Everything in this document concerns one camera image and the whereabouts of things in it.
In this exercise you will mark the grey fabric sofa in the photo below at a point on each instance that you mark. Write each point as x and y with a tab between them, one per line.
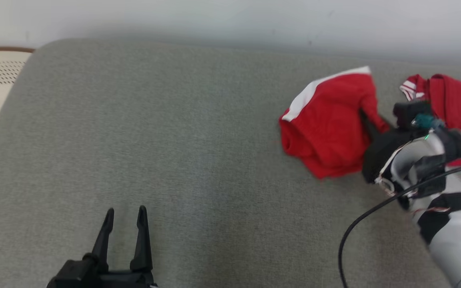
154	160

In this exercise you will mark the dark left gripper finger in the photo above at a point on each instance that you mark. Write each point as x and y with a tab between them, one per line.
103	240
142	240

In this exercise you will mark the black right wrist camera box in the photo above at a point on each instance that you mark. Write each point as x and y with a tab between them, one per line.
410	112

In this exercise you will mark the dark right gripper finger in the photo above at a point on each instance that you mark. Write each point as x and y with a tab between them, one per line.
369	124

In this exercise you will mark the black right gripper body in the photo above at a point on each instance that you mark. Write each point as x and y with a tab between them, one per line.
384	154

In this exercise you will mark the red shorts white hem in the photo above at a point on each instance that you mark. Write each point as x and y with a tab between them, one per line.
326	128

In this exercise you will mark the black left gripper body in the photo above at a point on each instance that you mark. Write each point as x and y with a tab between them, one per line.
98	276

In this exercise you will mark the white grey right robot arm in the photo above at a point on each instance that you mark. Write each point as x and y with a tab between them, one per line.
450	224

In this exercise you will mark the red Bulls jersey white sleeves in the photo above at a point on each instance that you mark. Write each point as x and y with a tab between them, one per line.
458	104

